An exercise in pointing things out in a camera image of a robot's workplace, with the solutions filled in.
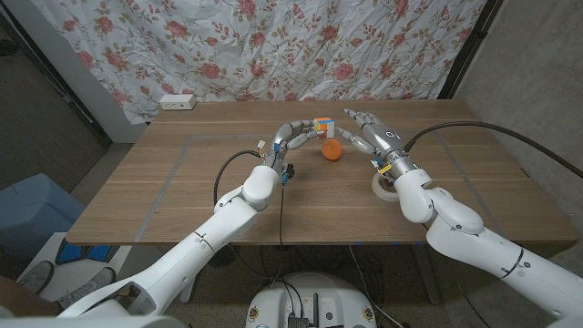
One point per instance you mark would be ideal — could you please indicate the grey sneaker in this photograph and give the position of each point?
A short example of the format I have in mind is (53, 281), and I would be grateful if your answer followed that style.
(36, 275)
(86, 287)

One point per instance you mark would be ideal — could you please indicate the white platform with blue pads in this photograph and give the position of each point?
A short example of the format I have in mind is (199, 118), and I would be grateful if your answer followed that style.
(50, 250)

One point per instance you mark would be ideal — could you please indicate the white power strip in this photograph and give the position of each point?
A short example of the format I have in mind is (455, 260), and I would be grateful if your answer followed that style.
(177, 101)

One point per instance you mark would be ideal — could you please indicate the black backdrop pole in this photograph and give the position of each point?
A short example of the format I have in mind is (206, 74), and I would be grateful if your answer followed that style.
(469, 45)

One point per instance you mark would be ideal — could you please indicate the orange ball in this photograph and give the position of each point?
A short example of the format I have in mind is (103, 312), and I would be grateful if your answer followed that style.
(332, 151)

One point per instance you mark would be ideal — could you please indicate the white table leg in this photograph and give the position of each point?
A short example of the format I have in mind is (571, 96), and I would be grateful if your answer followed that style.
(187, 296)

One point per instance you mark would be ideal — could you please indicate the multicoloured Rubik's cube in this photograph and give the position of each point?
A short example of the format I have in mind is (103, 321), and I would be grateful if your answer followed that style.
(324, 125)

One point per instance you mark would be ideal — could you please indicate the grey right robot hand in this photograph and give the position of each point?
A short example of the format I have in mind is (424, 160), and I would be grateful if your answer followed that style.
(385, 141)

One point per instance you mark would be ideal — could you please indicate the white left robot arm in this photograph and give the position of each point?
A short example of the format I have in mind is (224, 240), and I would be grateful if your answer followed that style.
(205, 237)

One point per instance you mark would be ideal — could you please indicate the person's brown leg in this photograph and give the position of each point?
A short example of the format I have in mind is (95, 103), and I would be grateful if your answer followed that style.
(23, 300)

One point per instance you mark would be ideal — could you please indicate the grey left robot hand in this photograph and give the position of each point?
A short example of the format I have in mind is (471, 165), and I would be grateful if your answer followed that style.
(284, 136)

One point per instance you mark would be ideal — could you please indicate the cream masking tape roll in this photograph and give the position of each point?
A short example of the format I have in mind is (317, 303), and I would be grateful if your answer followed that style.
(378, 189)

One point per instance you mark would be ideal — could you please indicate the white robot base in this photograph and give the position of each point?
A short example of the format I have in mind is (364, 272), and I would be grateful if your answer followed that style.
(273, 300)

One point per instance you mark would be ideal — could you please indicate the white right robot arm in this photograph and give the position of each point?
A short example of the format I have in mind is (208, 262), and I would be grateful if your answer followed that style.
(478, 250)

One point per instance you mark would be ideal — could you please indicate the grey table leg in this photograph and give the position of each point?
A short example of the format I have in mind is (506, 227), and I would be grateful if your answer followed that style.
(426, 273)

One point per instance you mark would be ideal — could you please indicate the floral print backdrop cloth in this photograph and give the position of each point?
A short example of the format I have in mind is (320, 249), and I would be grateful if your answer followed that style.
(273, 45)

